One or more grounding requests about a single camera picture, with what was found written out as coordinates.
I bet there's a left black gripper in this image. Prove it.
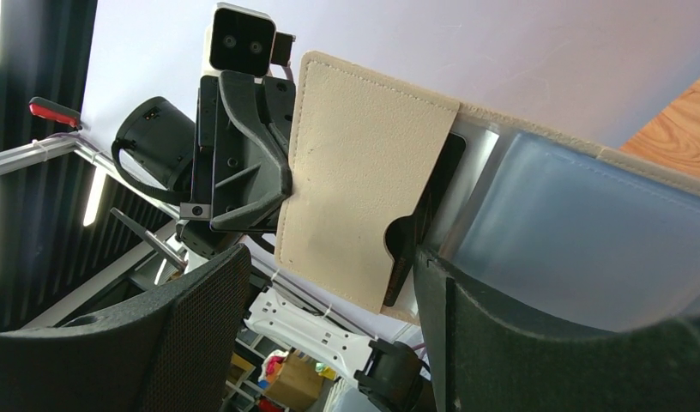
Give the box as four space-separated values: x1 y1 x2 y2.
179 70 293 257

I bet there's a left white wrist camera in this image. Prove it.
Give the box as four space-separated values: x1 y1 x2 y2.
202 2 296 77

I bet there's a white leather card holder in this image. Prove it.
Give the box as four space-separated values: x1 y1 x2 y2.
275 51 700 331

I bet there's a cardboard box in background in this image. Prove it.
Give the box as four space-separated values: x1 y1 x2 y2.
263 350 325 411

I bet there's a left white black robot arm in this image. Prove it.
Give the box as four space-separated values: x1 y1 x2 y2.
112 70 436 411

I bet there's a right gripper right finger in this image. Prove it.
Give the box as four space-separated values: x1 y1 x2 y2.
413 247 700 411

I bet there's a red handled clamp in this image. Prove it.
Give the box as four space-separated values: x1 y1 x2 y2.
28 96 82 130

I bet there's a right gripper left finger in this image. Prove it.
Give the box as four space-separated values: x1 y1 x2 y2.
0 245 251 411

